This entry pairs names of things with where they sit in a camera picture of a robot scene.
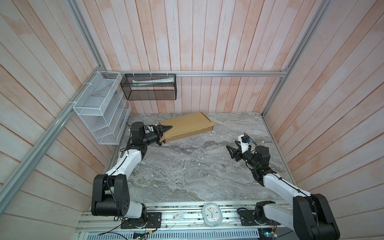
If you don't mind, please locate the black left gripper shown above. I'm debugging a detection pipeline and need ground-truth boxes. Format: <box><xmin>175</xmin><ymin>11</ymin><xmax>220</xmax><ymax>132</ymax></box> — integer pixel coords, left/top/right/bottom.
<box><xmin>142</xmin><ymin>124</ymin><xmax>173</xmax><ymax>146</ymax></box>

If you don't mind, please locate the brown cardboard box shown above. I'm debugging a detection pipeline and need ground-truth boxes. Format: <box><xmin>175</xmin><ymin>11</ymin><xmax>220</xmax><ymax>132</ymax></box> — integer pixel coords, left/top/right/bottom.
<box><xmin>159</xmin><ymin>112</ymin><xmax>219</xmax><ymax>143</ymax></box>

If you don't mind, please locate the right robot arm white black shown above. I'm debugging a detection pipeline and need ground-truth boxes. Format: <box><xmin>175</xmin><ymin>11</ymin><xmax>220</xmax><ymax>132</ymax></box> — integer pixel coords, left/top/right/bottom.
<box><xmin>227</xmin><ymin>141</ymin><xmax>341</xmax><ymax>240</ymax></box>

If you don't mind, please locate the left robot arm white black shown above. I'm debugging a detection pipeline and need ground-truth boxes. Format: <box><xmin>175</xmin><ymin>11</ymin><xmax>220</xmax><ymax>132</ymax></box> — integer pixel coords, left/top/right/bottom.
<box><xmin>91</xmin><ymin>122</ymin><xmax>173</xmax><ymax>221</ymax></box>

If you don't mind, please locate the white paper in basket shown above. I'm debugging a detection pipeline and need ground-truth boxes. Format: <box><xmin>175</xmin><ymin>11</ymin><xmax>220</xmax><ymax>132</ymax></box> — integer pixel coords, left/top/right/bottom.
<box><xmin>132</xmin><ymin>77</ymin><xmax>175</xmax><ymax>87</ymax></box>

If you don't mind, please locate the white round clock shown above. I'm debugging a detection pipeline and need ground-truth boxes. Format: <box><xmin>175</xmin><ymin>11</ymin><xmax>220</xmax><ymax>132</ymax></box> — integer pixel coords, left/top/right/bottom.
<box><xmin>202</xmin><ymin>203</ymin><xmax>223</xmax><ymax>227</ymax></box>

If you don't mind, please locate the small white label tag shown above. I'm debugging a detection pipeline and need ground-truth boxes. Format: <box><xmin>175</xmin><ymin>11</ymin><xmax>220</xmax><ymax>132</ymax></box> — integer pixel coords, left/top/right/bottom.
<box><xmin>173</xmin><ymin>212</ymin><xmax>184</xmax><ymax>220</ymax></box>

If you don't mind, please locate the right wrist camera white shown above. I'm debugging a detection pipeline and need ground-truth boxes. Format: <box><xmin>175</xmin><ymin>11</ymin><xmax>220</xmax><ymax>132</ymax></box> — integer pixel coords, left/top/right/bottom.
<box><xmin>238</xmin><ymin>134</ymin><xmax>251</xmax><ymax>154</ymax></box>

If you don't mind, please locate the black wire mesh basket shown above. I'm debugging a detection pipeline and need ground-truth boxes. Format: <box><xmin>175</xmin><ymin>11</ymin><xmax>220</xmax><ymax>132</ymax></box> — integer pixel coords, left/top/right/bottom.
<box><xmin>120</xmin><ymin>73</ymin><xmax>178</xmax><ymax>101</ymax></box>

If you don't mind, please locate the white wire mesh shelf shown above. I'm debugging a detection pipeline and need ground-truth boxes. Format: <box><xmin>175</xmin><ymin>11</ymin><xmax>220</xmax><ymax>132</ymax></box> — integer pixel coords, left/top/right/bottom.
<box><xmin>74</xmin><ymin>71</ymin><xmax>132</xmax><ymax>145</ymax></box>

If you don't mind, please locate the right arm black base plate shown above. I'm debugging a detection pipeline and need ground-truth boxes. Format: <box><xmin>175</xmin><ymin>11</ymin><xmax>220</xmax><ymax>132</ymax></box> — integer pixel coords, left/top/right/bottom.
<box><xmin>237</xmin><ymin>208</ymin><xmax>281</xmax><ymax>226</ymax></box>

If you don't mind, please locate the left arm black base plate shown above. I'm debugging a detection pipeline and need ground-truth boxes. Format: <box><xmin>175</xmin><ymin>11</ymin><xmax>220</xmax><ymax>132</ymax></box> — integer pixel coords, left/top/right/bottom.
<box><xmin>121</xmin><ymin>212</ymin><xmax>162</xmax><ymax>229</ymax></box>

